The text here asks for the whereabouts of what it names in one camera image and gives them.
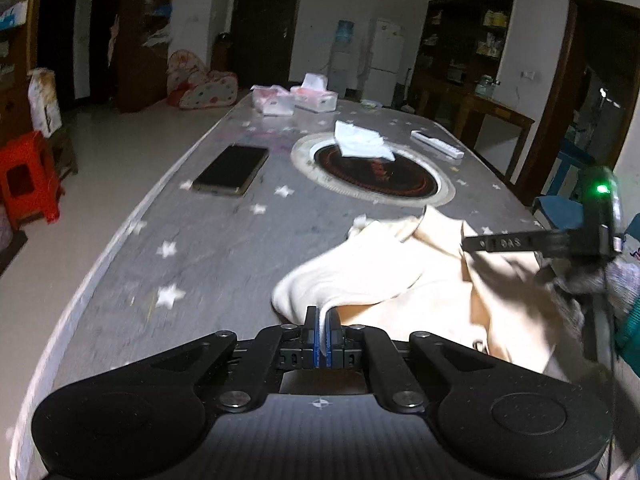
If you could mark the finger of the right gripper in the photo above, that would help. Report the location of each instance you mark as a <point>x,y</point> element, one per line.
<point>506,242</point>

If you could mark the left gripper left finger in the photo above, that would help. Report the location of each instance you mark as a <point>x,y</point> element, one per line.
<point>273,352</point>

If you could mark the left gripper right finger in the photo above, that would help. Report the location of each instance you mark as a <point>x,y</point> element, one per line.
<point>371,352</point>

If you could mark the cream white garment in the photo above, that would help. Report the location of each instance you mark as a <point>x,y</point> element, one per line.
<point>411,274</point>

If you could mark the blue sofa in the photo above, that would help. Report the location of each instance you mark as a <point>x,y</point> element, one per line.
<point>560,212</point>

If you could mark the round black induction hob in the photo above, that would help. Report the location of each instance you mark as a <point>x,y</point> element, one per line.
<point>410,179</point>

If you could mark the white remote control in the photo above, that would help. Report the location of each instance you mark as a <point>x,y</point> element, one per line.
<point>438,145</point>

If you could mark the dark wooden side table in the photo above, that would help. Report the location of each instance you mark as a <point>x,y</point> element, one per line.
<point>472,111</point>

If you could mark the black smartphone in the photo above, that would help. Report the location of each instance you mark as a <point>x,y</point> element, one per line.
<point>232,171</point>

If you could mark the white paper tissue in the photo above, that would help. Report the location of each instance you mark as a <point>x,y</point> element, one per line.
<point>357,142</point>

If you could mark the white refrigerator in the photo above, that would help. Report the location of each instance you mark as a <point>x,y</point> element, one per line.
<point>379,77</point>

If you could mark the white pink open box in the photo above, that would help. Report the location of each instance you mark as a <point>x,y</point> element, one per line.
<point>272,101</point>

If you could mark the water dispenser with blue bottle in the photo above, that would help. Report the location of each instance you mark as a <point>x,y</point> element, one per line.
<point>341,57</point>

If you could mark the pink tissue box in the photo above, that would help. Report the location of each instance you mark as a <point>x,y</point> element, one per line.
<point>312,94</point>

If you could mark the polka dot play tent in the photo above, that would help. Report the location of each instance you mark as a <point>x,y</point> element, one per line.
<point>191,86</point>

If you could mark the red plastic stool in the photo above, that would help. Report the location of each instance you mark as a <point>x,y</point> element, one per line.
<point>29,181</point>

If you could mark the dark wooden door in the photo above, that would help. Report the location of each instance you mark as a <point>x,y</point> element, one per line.
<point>262,35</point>

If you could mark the brown paper bag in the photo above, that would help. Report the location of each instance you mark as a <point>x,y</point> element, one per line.
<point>43,102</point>

